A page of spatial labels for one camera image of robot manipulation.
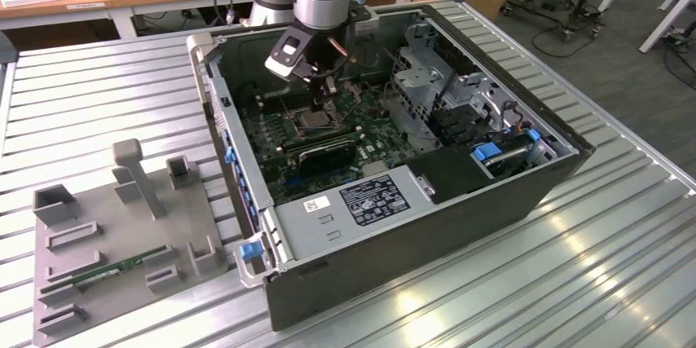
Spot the green motherboard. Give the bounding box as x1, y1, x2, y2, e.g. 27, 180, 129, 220
239, 81, 436, 206

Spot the silver CPU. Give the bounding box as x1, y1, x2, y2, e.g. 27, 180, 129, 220
297, 111, 331, 131

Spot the black PC case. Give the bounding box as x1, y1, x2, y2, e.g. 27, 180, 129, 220
185, 0, 595, 332

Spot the green RAM stick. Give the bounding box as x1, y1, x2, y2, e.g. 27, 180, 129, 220
276, 131, 364, 153
69, 245, 168, 288

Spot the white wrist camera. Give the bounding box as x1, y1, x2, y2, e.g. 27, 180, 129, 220
264, 36, 315, 79

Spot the silver drive cage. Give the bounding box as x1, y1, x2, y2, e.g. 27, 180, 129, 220
387, 13, 579, 182

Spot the white desk frame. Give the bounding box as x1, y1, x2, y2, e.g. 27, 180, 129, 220
597, 0, 696, 55

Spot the grey parts rack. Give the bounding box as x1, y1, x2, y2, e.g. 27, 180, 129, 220
31, 139, 233, 347

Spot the CPU socket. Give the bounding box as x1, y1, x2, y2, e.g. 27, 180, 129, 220
287, 105, 352, 141

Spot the grey power supply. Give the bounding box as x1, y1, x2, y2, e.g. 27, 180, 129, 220
269, 165, 439, 262

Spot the black wheeled stand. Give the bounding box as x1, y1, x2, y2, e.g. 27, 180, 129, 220
499, 0, 616, 43

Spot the metal locking lever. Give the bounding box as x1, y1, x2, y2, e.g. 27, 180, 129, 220
279, 96, 299, 139

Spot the black plastic shroud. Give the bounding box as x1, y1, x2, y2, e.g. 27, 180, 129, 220
404, 146, 496, 205

